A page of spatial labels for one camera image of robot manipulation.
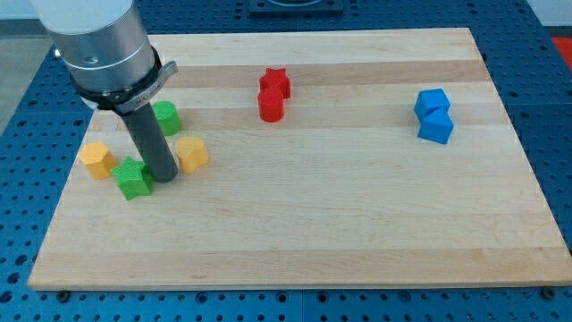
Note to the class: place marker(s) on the yellow pentagon block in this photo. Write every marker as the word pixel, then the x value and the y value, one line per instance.
pixel 98 159

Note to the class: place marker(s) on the red star block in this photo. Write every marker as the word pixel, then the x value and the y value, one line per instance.
pixel 276 78

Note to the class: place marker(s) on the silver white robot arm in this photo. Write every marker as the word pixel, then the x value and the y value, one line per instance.
pixel 105 47

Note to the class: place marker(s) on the red cylinder block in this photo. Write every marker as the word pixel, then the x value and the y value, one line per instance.
pixel 270 105

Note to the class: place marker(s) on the wooden board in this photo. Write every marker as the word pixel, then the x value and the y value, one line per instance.
pixel 340 193

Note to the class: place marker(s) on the lower blue cube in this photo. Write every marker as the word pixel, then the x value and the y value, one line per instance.
pixel 436 126

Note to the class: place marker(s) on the green star block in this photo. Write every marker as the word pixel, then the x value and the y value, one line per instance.
pixel 133 178

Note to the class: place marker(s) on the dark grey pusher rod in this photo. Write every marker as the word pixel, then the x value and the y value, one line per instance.
pixel 149 139

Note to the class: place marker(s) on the blue cube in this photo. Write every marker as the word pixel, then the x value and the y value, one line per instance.
pixel 436 126
pixel 430 100

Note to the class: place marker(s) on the green cylinder block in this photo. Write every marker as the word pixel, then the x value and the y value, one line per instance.
pixel 167 116

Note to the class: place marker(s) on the upper blue cube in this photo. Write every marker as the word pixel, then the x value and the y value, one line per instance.
pixel 430 100

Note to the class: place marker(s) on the yellow heart block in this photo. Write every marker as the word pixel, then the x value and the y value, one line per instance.
pixel 192 153

